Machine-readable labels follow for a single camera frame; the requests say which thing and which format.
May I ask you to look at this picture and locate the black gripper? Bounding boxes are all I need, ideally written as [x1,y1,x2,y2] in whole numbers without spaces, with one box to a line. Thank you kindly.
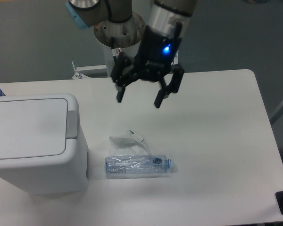
[110,22,184,108]

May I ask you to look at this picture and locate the white push-lid trash can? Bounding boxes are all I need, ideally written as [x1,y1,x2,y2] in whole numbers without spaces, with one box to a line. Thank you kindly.
[0,93,89,195]

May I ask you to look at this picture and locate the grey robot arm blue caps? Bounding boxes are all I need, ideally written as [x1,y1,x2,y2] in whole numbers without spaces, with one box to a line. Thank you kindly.
[66,0,197,108]

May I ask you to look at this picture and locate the crumpled clear plastic wrapper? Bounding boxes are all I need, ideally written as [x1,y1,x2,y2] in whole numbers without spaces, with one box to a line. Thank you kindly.
[108,129,151,156]

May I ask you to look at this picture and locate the clear plastic water bottle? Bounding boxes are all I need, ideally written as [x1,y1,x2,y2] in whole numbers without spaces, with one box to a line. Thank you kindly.
[104,155,173,179]

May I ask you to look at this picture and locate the white metal base frame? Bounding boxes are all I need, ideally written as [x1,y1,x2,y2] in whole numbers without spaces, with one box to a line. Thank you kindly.
[72,48,179,79]

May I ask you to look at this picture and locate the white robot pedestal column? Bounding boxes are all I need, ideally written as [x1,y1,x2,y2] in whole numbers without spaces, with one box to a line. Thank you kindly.
[101,44,142,77]

